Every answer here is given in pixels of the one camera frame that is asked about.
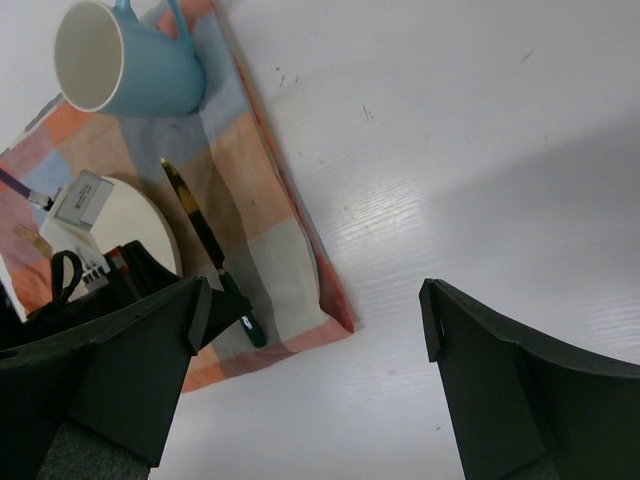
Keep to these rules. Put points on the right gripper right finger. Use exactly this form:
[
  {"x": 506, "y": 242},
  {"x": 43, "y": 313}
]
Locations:
[{"x": 523, "y": 404}]

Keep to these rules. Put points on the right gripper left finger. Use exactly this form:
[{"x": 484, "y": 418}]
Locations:
[{"x": 97, "y": 401}]

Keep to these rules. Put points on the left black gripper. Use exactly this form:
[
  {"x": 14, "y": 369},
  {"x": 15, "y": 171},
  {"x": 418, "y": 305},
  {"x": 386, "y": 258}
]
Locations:
[{"x": 125, "y": 280}]

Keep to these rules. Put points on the cream ceramic plate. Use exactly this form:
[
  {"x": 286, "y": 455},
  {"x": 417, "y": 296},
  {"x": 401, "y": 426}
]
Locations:
[{"x": 130, "y": 215}]

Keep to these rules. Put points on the gold fork green handle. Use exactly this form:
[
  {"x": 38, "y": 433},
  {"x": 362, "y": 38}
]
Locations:
[{"x": 34, "y": 239}]

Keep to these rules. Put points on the orange blue checkered cloth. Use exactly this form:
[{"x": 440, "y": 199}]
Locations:
[{"x": 230, "y": 161}]

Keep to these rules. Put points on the gold knife green handle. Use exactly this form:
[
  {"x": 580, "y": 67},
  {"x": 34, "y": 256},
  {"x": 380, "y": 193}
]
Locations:
[{"x": 250, "y": 324}]

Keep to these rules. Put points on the light blue mug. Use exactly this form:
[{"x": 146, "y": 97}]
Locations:
[{"x": 107, "y": 61}]

